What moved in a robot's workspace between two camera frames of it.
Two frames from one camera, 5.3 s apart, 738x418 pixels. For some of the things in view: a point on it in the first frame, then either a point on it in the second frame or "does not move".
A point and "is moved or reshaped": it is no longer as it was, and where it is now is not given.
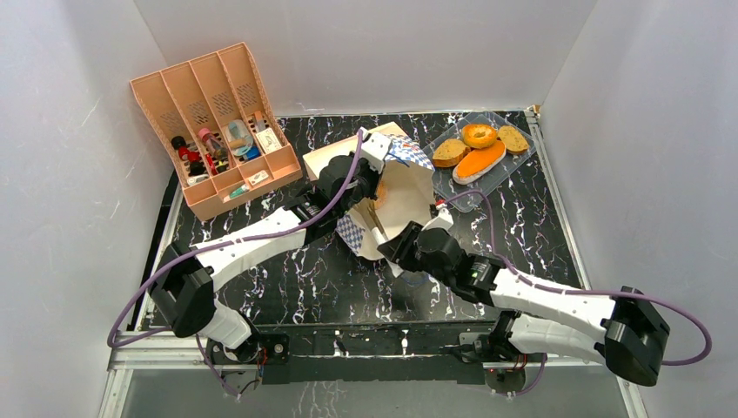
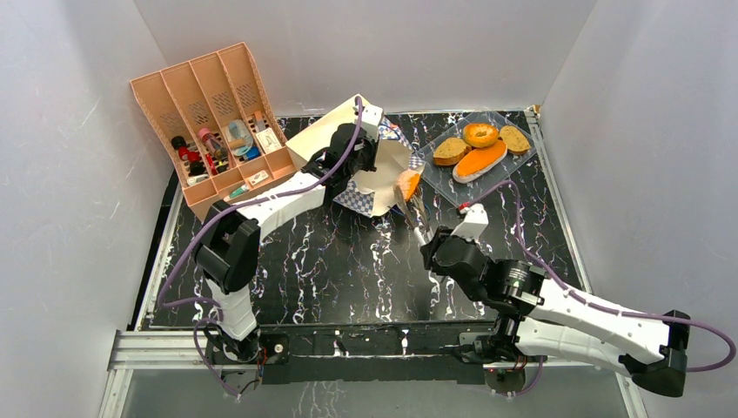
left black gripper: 374,176 -> 372,147
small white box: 258,177 does not move
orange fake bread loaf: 476,163 does not move
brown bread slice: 449,153 does not move
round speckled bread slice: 513,140 does not move
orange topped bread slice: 382,195 -> 407,184
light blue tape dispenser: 238,137 does not move
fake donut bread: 478,136 does not move
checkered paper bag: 407,191 is moved or reshaped
